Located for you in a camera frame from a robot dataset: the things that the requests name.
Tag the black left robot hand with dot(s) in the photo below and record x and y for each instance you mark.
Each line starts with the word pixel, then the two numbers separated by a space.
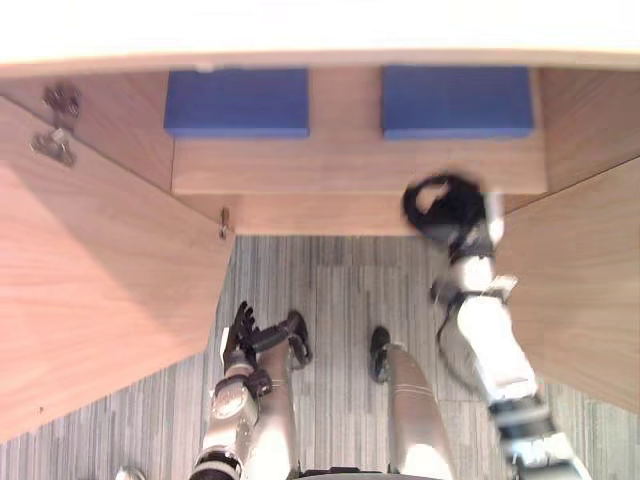
pixel 245 327

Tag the dark left robot foot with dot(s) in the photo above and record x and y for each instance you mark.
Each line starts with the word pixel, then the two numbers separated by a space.
pixel 300 337

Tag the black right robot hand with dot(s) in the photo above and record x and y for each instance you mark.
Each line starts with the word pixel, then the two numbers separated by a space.
pixel 450 207

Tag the silver right robot leg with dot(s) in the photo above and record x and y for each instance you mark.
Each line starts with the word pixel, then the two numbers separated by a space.
pixel 415 405

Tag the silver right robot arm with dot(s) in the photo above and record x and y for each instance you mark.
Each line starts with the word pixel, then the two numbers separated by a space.
pixel 492 350

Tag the dark right robot foot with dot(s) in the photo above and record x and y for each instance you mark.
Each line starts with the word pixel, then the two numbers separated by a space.
pixel 380 352

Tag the wooden cabinet door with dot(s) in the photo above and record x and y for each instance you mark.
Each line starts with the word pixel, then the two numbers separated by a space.
pixel 95 260
pixel 575 280

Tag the silver left robot leg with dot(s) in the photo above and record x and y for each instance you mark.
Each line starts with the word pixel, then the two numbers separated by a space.
pixel 272 400

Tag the silver robot leg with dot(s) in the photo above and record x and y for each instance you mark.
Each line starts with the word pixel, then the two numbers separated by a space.
pixel 415 405
pixel 272 400

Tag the small metal door hinge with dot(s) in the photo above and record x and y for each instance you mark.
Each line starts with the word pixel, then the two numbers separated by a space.
pixel 224 223

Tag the dark robot foot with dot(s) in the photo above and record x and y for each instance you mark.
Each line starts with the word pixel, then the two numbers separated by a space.
pixel 300 337
pixel 380 352

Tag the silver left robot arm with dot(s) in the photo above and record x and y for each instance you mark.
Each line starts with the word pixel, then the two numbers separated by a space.
pixel 230 415

